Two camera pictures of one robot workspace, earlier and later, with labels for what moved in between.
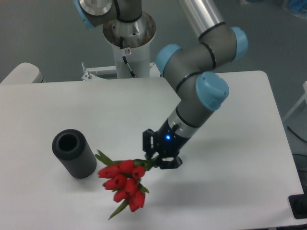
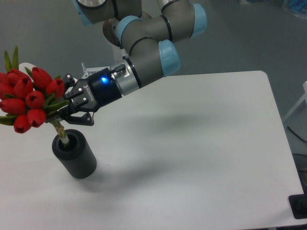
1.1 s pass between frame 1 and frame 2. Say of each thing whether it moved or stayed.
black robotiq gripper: moved
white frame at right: stayed
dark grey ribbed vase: stayed
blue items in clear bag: stayed
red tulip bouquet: moved
